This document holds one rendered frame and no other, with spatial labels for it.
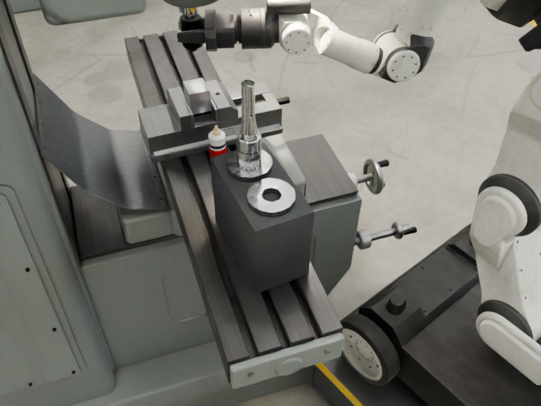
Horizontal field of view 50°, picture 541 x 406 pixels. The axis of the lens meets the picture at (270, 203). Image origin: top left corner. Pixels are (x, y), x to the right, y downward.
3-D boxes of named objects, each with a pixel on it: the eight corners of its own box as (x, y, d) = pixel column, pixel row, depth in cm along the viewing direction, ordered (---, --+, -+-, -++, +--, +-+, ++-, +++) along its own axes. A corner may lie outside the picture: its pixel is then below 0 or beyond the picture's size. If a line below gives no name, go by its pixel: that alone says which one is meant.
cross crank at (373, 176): (374, 175, 194) (380, 147, 185) (391, 199, 186) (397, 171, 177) (330, 185, 190) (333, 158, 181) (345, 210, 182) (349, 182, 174)
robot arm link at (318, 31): (273, 21, 135) (323, 41, 140) (276, 42, 129) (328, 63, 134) (286, -3, 131) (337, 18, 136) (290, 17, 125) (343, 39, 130)
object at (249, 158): (265, 167, 112) (265, 143, 108) (241, 172, 111) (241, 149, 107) (257, 151, 115) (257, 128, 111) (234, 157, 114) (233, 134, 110)
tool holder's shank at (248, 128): (259, 138, 108) (259, 86, 100) (243, 141, 107) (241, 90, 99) (253, 127, 110) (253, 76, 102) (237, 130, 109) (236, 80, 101)
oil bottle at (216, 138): (224, 154, 145) (222, 118, 137) (229, 164, 142) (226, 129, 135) (208, 158, 144) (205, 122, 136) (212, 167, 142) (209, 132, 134)
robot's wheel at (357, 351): (394, 388, 159) (406, 350, 145) (382, 399, 157) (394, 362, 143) (342, 338, 170) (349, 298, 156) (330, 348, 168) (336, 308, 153)
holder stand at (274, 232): (264, 205, 133) (265, 135, 119) (309, 274, 119) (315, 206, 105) (215, 221, 129) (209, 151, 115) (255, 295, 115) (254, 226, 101)
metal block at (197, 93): (204, 97, 148) (203, 77, 144) (211, 110, 144) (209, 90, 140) (184, 101, 146) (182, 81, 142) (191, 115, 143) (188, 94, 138)
